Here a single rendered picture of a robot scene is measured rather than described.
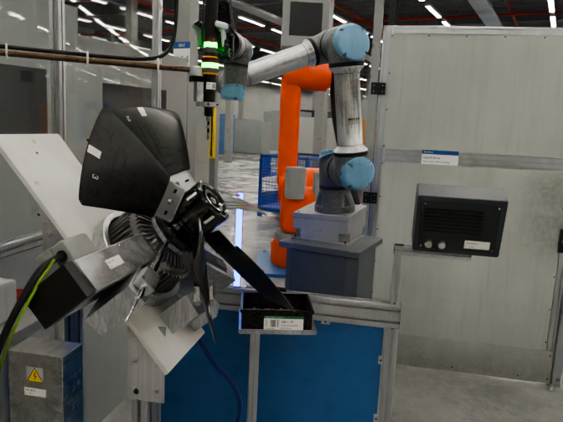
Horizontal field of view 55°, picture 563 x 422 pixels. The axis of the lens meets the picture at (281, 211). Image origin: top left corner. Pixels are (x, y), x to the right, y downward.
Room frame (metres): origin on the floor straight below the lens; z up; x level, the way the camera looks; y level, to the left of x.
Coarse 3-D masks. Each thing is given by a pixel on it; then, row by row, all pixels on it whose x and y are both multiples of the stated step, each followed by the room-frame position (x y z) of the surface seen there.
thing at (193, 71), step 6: (192, 66) 1.40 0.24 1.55; (192, 72) 1.39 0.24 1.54; (198, 72) 1.40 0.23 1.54; (192, 78) 1.39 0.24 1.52; (198, 78) 1.40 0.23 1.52; (198, 84) 1.40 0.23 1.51; (198, 90) 1.40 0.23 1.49; (198, 96) 1.40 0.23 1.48; (198, 102) 1.40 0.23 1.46; (204, 102) 1.39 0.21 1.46; (210, 102) 1.40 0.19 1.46; (216, 102) 1.40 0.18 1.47
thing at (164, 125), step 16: (128, 112) 1.45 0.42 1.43; (160, 112) 1.51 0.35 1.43; (144, 128) 1.44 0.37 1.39; (160, 128) 1.46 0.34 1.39; (176, 128) 1.49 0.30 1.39; (144, 144) 1.41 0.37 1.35; (160, 144) 1.42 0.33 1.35; (176, 144) 1.45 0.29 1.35; (160, 160) 1.40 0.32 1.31; (176, 160) 1.41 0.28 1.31
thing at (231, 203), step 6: (222, 192) 1.67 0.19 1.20; (228, 198) 1.59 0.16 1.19; (234, 198) 1.63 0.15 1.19; (240, 198) 1.67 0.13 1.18; (228, 204) 1.50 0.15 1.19; (234, 204) 1.53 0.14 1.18; (240, 204) 1.56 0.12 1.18; (246, 204) 1.60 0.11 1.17; (252, 210) 1.56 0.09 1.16; (258, 210) 1.61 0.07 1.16
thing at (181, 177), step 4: (180, 172) 1.40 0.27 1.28; (184, 172) 1.40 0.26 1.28; (188, 172) 1.40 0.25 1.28; (172, 176) 1.38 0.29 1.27; (176, 176) 1.39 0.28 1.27; (180, 176) 1.39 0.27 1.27; (184, 176) 1.39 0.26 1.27; (188, 176) 1.40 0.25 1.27; (172, 180) 1.38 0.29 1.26; (176, 180) 1.38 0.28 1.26; (180, 180) 1.38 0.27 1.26; (184, 180) 1.39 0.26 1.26; (192, 180) 1.39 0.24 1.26; (180, 184) 1.38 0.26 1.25; (184, 184) 1.38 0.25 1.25; (188, 184) 1.38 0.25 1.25; (192, 184) 1.38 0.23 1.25; (184, 188) 1.37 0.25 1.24; (188, 188) 1.37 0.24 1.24
